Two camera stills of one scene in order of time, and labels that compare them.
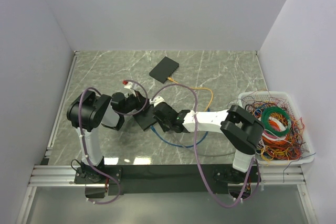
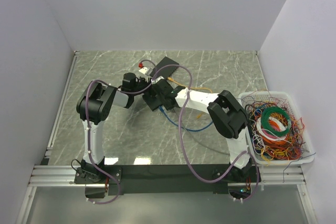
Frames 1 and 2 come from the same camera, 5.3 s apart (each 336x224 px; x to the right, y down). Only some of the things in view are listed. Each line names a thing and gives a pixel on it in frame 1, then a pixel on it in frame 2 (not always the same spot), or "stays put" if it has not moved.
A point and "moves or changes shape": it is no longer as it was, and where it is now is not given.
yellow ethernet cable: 211,97 stays put
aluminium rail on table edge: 62,104 stays put
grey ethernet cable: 202,155 to 207,147
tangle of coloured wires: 283,138 stays put
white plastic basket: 284,98 stays put
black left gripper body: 133,103 to 145,83
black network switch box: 163,70 stays put
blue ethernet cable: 197,144 moves or changes shape
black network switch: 145,117 moves or changes shape
